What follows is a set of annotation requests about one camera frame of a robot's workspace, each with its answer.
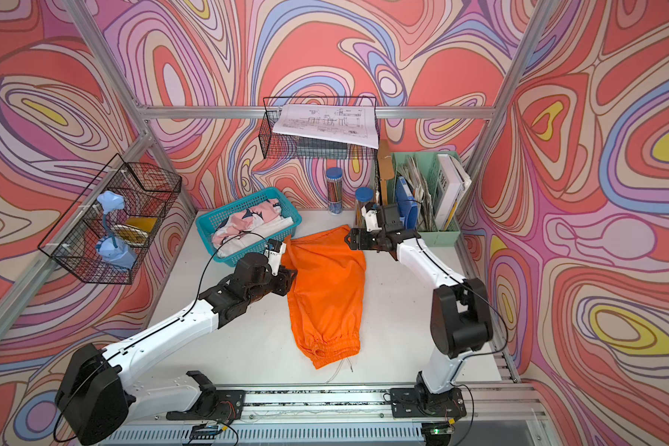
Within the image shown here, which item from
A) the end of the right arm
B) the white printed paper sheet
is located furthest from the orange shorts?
the white printed paper sheet

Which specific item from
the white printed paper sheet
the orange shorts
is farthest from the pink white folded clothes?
the white printed paper sheet

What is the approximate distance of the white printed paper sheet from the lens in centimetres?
77

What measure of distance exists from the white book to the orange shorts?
1.16 feet

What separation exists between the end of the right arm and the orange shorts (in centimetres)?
5

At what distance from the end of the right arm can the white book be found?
34cm

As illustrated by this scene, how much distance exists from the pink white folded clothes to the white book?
0.58 metres

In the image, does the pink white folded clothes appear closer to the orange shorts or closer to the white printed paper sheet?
the orange shorts

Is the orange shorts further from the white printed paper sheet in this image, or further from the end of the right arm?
the white printed paper sheet

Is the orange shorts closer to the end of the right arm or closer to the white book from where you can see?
the end of the right arm

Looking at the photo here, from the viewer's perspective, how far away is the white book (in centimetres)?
95

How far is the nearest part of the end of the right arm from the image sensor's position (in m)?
0.66

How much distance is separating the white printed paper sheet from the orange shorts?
324 mm

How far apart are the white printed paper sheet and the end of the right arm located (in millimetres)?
211
